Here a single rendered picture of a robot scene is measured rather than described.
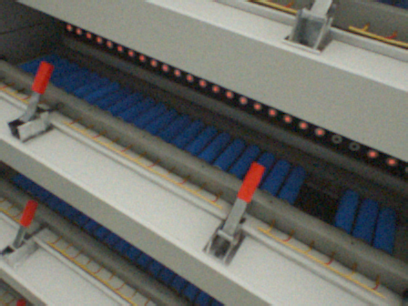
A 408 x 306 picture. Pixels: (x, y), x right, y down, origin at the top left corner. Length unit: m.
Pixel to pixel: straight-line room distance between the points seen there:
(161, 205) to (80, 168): 0.10
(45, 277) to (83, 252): 0.06
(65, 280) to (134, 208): 0.21
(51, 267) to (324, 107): 0.43
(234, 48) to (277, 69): 0.04
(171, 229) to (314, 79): 0.19
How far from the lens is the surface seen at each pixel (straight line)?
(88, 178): 0.37
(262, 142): 0.41
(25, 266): 0.54
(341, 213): 0.37
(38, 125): 0.43
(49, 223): 0.55
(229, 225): 0.30
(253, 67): 0.25
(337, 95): 0.24
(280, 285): 0.32
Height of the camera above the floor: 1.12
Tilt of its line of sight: 23 degrees down
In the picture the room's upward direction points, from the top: 18 degrees clockwise
